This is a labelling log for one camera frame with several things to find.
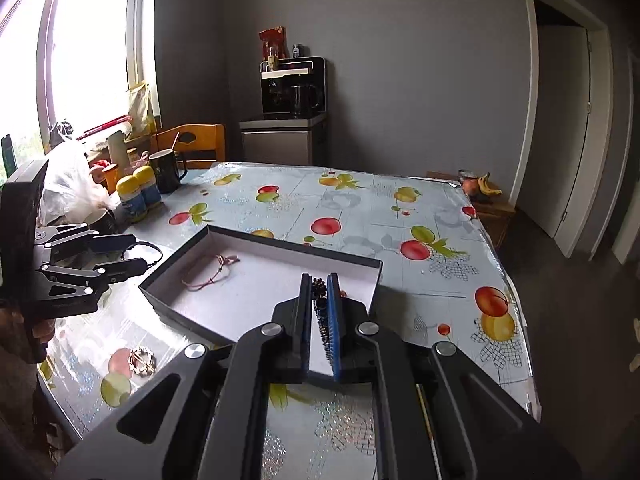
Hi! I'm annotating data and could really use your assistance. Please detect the black drinks machine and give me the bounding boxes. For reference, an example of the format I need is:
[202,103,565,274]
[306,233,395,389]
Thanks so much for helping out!
[259,56,326,120]

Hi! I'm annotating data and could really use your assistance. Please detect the wooden side table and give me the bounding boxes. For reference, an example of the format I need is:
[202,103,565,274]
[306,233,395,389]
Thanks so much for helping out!
[426,170,517,252]

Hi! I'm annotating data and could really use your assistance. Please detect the pink string bracelet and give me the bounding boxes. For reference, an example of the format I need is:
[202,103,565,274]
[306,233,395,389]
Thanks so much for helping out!
[182,254,240,291]

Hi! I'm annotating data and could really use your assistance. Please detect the red stick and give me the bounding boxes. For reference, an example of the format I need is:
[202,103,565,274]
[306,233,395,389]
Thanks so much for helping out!
[76,114,132,141]

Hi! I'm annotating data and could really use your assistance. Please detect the window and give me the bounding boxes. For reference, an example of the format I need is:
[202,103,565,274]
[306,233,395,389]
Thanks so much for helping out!
[0,0,162,181]

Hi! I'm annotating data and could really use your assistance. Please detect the black bowl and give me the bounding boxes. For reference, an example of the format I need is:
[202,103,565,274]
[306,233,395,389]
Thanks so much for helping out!
[82,208,122,236]

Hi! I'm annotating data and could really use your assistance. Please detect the grey cabinet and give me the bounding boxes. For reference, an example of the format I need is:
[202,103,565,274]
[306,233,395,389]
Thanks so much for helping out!
[238,113,329,167]

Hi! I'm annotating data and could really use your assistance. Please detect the wooden chair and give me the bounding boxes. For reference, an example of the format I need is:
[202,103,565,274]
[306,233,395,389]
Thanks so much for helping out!
[150,123,226,171]

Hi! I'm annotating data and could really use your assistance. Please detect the brown cup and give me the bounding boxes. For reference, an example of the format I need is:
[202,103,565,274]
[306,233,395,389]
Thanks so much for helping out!
[101,163,121,194]

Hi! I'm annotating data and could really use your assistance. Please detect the cardboard tube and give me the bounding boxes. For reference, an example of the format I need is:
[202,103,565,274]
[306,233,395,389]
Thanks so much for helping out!
[107,129,129,167]

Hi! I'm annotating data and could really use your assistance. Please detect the yellow paper bag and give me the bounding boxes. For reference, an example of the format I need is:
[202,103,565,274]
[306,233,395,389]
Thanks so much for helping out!
[126,82,152,139]

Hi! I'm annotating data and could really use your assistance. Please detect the dark beaded bracelet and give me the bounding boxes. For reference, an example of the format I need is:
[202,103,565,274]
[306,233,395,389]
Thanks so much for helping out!
[310,275,335,367]

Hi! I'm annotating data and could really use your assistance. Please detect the black cord bracelet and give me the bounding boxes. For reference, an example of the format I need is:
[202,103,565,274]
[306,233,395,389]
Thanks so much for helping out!
[120,241,164,267]

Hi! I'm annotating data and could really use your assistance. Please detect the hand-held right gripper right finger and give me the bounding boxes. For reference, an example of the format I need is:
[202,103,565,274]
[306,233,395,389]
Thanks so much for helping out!
[327,273,582,480]

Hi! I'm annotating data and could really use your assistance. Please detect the pale beaded bracelet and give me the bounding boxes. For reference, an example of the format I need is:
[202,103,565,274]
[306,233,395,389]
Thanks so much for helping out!
[128,347,156,376]

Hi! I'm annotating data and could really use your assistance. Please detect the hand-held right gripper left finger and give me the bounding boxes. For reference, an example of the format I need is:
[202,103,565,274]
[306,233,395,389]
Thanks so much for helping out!
[52,274,313,480]

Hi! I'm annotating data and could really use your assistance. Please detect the white door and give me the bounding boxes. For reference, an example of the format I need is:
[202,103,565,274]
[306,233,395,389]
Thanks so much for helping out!
[534,24,592,239]

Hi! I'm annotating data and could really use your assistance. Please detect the bunch of bananas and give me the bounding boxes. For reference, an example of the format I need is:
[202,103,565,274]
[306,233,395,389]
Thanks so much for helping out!
[475,172,503,196]

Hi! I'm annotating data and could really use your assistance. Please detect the person's left hand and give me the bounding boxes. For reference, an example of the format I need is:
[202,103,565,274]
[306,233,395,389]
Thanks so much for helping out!
[27,317,56,350]

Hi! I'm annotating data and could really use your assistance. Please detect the yellow-capped blue bottle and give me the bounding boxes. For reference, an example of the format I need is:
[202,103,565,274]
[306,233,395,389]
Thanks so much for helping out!
[132,165,162,210]
[116,175,149,224]

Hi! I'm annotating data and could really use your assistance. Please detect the white plastic bag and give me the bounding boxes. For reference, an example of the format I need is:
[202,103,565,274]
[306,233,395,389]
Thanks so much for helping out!
[39,141,117,227]

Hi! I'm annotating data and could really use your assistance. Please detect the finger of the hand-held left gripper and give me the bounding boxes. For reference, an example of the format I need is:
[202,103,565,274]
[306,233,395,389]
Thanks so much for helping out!
[37,257,149,319]
[35,224,137,264]

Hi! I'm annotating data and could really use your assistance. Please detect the black mug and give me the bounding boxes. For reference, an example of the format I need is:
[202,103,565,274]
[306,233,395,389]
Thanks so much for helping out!
[148,149,189,195]

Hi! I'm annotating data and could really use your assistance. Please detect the fruit-printed tablecloth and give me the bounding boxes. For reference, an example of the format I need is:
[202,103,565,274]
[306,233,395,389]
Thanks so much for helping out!
[37,161,544,480]

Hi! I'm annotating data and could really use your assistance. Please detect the red snack bag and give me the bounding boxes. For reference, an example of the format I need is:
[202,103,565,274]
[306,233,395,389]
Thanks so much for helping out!
[258,26,287,61]

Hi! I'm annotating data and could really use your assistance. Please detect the black box with white inside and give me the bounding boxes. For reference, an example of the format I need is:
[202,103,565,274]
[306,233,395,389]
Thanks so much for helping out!
[138,224,384,352]

